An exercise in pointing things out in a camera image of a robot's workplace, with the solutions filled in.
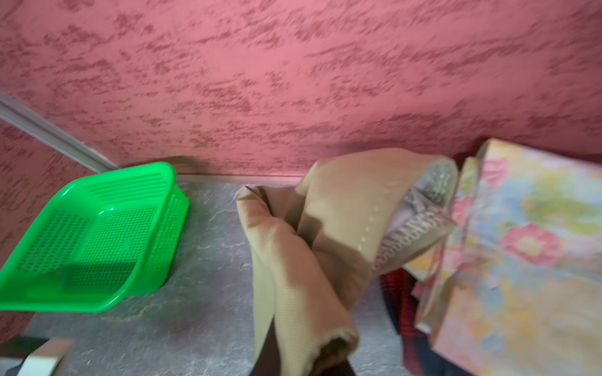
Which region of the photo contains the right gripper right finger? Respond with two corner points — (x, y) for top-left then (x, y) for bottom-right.
(320, 360), (356, 376)

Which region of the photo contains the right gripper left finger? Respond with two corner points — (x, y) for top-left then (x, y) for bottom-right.
(249, 321), (280, 376)

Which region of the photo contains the olive green garment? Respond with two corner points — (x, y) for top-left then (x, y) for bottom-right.
(237, 149), (459, 375)

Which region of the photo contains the green plastic basket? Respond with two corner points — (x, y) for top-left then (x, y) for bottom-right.
(1, 162), (190, 313)

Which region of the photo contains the red plaid skirt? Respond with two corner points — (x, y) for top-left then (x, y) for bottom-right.
(380, 269), (468, 376)

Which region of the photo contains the left aluminium corner post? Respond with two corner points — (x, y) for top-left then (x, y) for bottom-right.
(1, 92), (120, 173)

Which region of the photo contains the pastel floral skirt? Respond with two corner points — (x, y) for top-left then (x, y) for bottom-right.
(415, 139), (601, 375)

